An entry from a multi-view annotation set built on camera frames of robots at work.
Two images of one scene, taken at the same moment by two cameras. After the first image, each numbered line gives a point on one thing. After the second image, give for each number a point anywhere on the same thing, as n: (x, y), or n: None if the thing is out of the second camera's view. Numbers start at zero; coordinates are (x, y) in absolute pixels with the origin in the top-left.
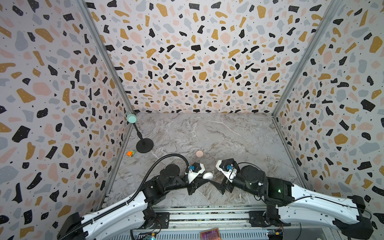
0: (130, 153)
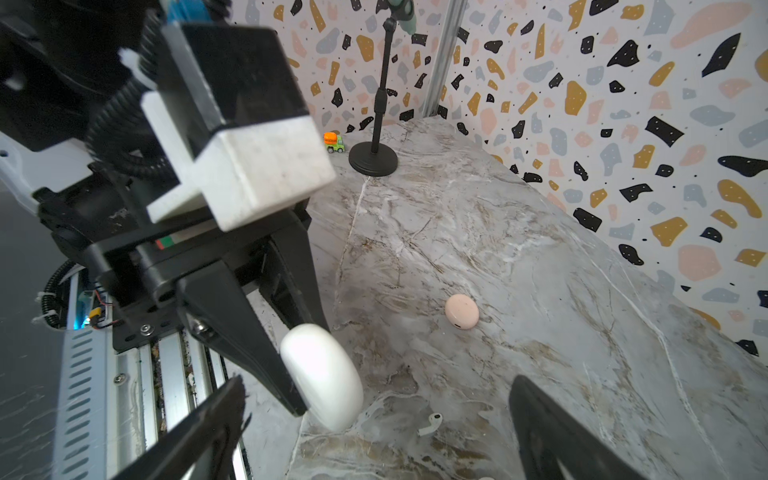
0: (333, 142)
